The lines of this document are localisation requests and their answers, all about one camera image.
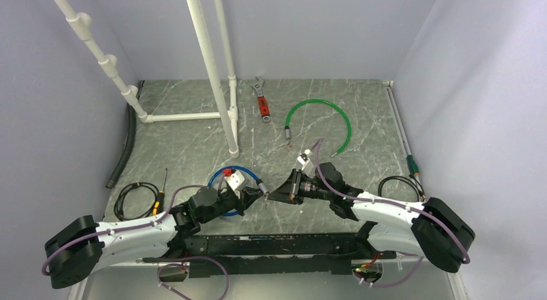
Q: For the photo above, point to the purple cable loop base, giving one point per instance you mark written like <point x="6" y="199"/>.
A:
<point x="189" y="266"/>

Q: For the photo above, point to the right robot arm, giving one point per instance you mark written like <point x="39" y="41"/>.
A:
<point x="429" y="229"/>

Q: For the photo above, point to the green handled screwdriver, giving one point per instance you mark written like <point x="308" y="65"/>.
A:
<point x="412" y="166"/>

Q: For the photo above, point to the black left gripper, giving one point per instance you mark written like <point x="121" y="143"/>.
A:
<point x="248" y="196"/>

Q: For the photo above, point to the white pvc pipe frame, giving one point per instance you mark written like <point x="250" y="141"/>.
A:
<point x="164" y="39"/>

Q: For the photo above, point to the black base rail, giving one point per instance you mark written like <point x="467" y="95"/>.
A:
<point x="333" y="253"/>

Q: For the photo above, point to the black foam tube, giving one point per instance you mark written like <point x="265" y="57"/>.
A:
<point x="128" y="147"/>

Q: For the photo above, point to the blue cable lock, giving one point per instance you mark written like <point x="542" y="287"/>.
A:
<point x="253" y="181"/>

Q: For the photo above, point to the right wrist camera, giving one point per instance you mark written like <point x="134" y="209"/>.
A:
<point x="306" y="165"/>

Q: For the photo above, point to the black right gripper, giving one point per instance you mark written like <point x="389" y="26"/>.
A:
<point x="289" y="191"/>

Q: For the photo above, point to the red handled adjustable wrench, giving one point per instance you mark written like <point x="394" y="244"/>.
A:
<point x="262" y="102"/>

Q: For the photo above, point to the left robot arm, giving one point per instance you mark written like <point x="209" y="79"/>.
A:
<point x="86" y="246"/>

